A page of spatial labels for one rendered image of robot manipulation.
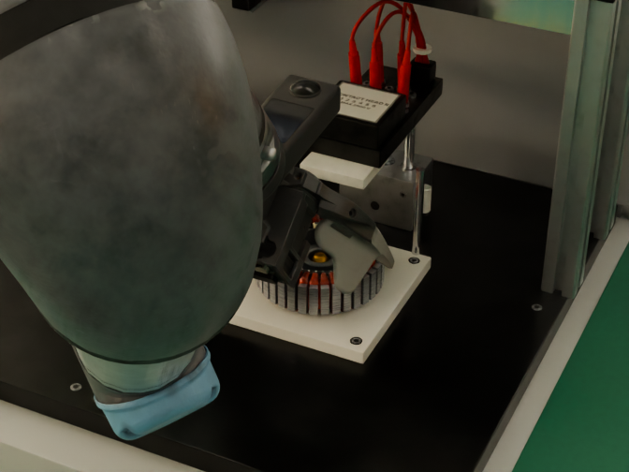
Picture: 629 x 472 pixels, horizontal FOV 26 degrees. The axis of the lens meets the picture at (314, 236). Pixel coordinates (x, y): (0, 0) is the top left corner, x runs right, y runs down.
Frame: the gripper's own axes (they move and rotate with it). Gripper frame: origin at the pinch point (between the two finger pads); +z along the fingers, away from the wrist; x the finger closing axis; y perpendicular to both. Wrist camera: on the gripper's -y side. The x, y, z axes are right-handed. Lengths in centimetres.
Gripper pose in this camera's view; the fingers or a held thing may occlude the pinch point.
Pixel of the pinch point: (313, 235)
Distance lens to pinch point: 115.2
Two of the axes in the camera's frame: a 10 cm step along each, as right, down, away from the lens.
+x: 9.0, 2.4, -3.5
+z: 2.5, 3.7, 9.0
